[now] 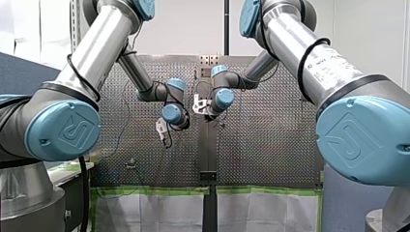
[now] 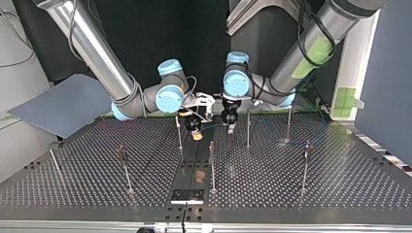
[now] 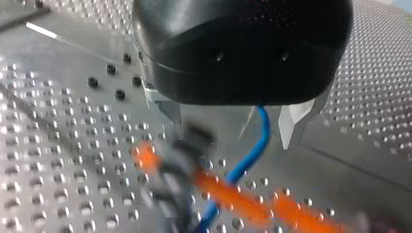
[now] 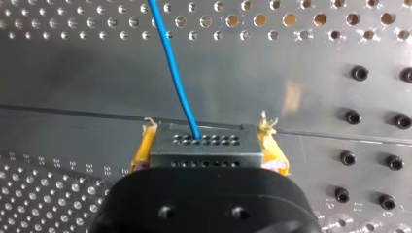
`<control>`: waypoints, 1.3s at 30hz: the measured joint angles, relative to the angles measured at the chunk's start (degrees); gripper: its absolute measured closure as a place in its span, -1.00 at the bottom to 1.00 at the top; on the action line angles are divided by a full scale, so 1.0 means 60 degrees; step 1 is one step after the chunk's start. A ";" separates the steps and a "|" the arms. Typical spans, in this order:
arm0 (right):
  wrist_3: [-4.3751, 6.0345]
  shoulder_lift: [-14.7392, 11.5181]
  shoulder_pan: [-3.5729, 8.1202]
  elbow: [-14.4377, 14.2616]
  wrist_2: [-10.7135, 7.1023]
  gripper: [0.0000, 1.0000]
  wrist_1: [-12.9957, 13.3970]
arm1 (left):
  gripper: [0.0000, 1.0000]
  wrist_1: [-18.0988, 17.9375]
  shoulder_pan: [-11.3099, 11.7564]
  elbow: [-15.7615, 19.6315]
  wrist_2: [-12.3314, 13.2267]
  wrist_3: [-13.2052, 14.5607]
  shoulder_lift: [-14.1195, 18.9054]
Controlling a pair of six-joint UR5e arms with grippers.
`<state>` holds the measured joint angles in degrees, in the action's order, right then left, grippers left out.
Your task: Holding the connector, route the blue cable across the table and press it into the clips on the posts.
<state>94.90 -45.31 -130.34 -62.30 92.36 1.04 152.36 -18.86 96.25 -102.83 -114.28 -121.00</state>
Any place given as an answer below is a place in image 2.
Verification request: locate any grey board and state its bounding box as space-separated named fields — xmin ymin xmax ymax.
xmin=7 ymin=73 xmax=114 ymax=140

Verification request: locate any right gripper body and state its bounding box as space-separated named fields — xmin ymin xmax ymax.
xmin=184 ymin=114 xmax=204 ymax=132

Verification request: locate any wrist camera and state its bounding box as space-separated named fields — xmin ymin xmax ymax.
xmin=182 ymin=91 xmax=217 ymax=123
xmin=222 ymin=93 xmax=264 ymax=108

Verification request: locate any black panel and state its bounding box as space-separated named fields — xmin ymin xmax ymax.
xmin=12 ymin=0 xmax=231 ymax=95

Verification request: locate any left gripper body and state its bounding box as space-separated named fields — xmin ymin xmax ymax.
xmin=221 ymin=98 xmax=243 ymax=126

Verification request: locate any connector holder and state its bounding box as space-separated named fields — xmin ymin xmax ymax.
xmin=170 ymin=188 xmax=206 ymax=206

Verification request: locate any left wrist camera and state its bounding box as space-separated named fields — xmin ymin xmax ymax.
xmin=222 ymin=93 xmax=264 ymax=108

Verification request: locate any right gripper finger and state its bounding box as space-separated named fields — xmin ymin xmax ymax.
xmin=190 ymin=129 xmax=205 ymax=142

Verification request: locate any blue cable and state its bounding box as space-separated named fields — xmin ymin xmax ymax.
xmin=193 ymin=106 xmax=328 ymax=148

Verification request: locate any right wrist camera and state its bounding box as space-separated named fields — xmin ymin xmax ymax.
xmin=182 ymin=91 xmax=217 ymax=123

